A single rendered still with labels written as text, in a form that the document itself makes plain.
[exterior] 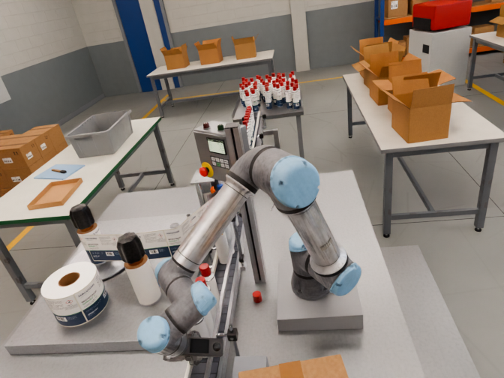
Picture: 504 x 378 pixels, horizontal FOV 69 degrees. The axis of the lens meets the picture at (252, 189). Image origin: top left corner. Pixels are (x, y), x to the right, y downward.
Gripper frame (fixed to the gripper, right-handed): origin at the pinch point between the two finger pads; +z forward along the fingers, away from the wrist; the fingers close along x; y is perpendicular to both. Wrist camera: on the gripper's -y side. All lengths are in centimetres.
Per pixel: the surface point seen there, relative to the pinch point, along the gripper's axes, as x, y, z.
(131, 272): -27.3, 29.0, 2.2
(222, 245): -42.0, 0.0, 18.8
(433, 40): -448, -242, 278
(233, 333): -4.7, -9.7, -1.4
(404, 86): -185, -113, 91
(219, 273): -32.6, 2.5, 25.0
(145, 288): -23.6, 26.4, 9.8
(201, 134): -66, -2, -23
